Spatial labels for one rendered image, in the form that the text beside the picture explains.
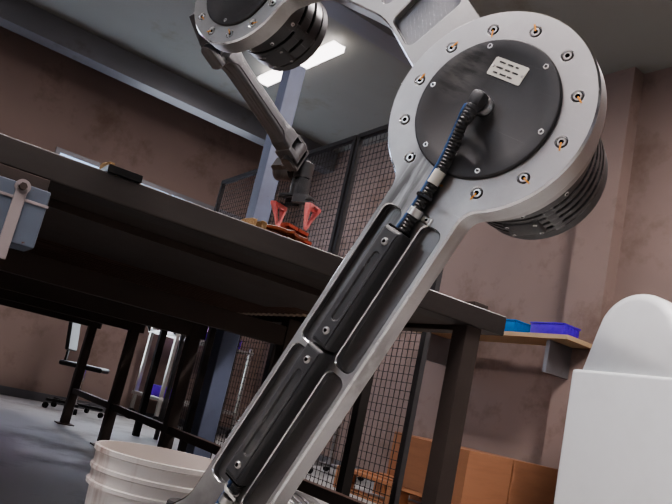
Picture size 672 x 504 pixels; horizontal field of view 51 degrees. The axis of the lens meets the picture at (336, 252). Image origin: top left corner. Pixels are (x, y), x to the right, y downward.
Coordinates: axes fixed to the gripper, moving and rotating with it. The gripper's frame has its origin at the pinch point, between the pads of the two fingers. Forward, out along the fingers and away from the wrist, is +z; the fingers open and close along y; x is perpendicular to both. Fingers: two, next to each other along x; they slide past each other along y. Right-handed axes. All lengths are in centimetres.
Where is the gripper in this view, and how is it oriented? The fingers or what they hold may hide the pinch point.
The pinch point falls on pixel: (291, 226)
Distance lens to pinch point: 208.7
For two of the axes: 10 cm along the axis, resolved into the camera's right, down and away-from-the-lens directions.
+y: -8.7, -0.9, 4.8
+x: -4.5, -2.7, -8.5
